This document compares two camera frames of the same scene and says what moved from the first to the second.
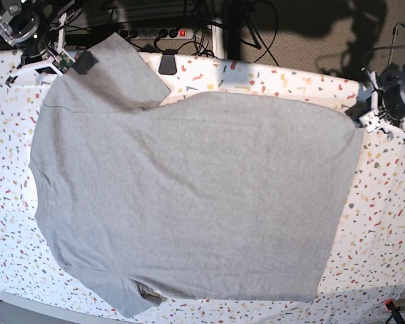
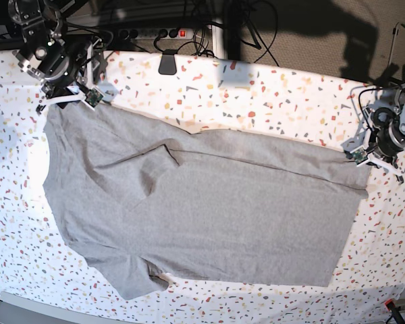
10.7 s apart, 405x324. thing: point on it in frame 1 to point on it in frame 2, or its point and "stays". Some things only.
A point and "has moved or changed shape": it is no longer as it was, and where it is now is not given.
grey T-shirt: (211, 196) has moved or changed shape
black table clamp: (167, 65) stays
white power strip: (158, 34) stays
